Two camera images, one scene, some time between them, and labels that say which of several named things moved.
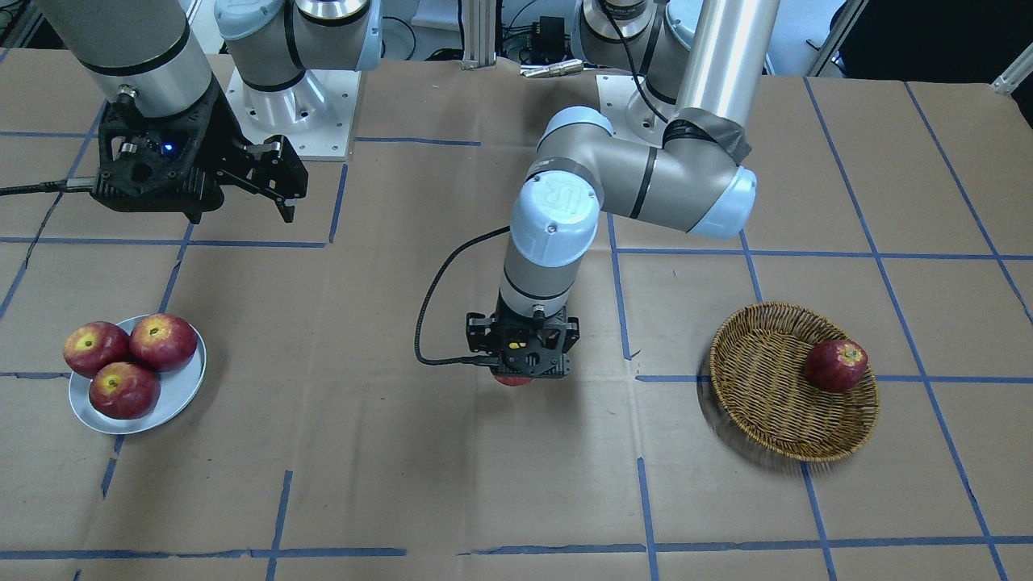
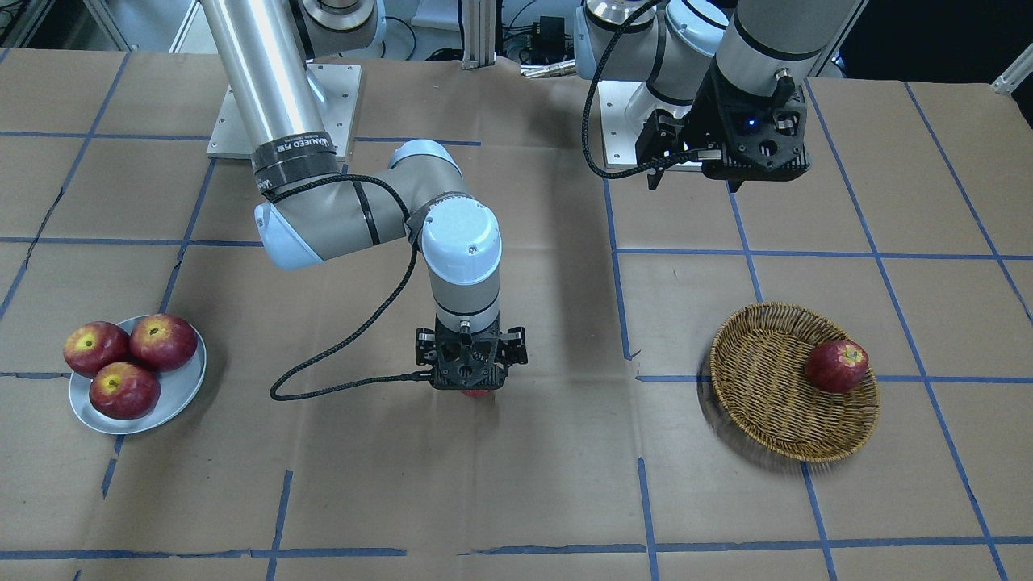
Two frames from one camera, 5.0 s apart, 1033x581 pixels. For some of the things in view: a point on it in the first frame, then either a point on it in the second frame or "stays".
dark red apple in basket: x=836 y=365 stays
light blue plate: x=177 y=390 stays
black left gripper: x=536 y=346 → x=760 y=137
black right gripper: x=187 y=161 → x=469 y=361
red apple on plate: x=163 y=342 stays
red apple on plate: x=124 y=390 stays
